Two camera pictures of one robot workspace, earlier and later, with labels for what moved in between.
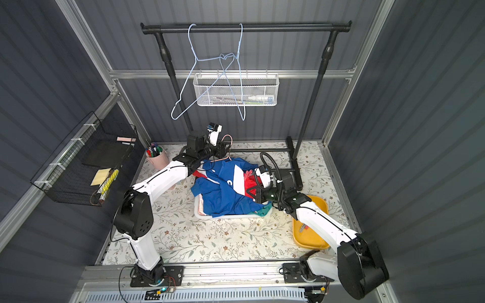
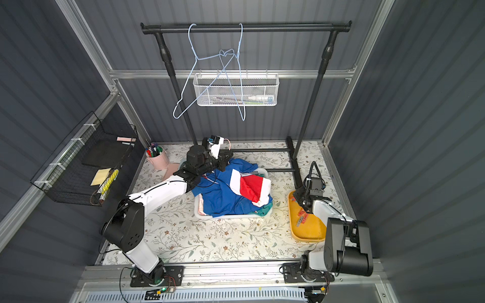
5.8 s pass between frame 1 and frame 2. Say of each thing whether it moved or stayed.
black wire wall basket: stayed
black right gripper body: moved
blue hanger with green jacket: stayed
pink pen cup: stayed
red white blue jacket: stayed
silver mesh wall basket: stayed
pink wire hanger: moved
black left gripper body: moved
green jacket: stayed
